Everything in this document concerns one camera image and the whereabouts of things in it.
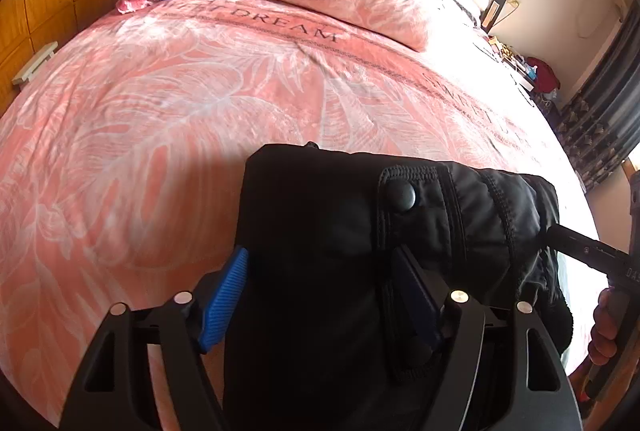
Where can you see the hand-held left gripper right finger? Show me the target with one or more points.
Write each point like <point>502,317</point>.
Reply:
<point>416,298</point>

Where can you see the pink folded cloth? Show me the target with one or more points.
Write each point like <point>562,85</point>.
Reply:
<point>137,5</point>

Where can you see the pink leaf-print bed blanket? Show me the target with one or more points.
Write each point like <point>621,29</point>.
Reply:
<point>150,136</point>

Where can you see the dark patterned curtain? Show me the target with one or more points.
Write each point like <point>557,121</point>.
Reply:
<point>600,101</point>

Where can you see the cluttered bedside table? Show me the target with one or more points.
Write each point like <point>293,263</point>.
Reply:
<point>510,61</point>

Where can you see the person's right hand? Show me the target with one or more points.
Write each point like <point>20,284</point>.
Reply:
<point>602,336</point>

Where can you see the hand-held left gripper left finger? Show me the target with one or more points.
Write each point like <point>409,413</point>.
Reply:
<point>225,301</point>

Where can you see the red bag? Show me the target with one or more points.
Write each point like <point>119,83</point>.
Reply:
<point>545,73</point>

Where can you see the small white stool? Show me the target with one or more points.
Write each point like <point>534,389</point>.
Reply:
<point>35,63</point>

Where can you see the black quilted pants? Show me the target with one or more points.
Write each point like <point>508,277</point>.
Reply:
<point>325,211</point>

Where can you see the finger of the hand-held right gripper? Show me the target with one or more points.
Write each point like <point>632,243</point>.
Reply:
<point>582,247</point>

